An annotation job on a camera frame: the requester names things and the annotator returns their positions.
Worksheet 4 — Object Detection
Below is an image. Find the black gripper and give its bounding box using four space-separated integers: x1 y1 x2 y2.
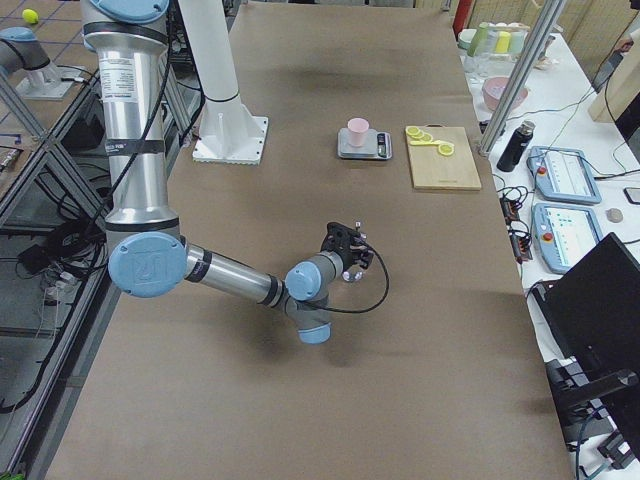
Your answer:
344 222 374 273

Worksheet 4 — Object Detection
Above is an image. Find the pink plastic cup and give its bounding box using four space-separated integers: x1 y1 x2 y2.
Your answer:
347 117 369 148

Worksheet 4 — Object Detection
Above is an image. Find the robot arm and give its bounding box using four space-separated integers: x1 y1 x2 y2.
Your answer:
81 1 377 344
178 0 269 165

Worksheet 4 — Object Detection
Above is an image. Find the silver digital kitchen scale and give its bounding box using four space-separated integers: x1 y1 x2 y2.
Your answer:
337 128 393 161

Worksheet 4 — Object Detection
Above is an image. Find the green plastic cup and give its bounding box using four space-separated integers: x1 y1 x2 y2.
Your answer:
467 22 491 57

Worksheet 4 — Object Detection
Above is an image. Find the yellow cup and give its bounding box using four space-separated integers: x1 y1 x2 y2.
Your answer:
493 31 511 55

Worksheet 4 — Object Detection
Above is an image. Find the wooden cutting board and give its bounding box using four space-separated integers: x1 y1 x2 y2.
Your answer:
405 125 481 191

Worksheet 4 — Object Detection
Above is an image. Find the lower lemon slice of stack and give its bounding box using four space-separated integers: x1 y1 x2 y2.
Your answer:
405 126 422 139

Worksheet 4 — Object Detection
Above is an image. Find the yellow plastic knife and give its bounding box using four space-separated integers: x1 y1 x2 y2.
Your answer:
409 140 454 148

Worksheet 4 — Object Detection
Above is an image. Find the lemon slice near knife tip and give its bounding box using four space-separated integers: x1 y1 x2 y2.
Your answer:
437 143 455 156

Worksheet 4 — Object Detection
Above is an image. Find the brown table cover sheet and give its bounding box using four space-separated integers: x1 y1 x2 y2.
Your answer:
44 2 574 480

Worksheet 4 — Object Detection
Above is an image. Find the black thermos bottle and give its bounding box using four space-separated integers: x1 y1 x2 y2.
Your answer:
496 120 535 172

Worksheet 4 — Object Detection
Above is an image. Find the near blue teach pendant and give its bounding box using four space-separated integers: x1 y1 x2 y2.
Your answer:
532 202 603 275

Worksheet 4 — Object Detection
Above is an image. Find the blue teach pendant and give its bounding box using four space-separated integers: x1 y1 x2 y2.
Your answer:
527 146 602 205
532 202 603 275

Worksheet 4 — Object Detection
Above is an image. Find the pink bowl with ice cubes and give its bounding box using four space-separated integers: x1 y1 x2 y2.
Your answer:
482 76 529 111

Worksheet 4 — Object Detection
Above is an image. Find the far blue teach pendant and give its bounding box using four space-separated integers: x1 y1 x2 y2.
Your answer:
527 146 602 205

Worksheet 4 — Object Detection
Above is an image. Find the black monitor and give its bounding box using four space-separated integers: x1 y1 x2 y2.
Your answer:
545 233 639 376

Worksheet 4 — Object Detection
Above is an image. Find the smartphone on desk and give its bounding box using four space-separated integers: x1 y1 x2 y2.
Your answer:
623 187 640 205

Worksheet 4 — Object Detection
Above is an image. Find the yellow ball on floor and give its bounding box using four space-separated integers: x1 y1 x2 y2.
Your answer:
22 8 40 25

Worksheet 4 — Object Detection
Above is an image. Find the black camera cable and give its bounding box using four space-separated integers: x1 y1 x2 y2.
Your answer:
299 239 391 315

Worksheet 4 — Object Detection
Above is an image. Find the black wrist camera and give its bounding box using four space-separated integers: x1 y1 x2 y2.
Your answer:
321 221 359 253

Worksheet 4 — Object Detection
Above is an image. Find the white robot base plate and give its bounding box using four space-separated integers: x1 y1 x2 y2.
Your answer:
192 113 269 165

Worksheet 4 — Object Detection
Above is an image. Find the aluminium frame post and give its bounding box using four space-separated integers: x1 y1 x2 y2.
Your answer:
478 0 567 157

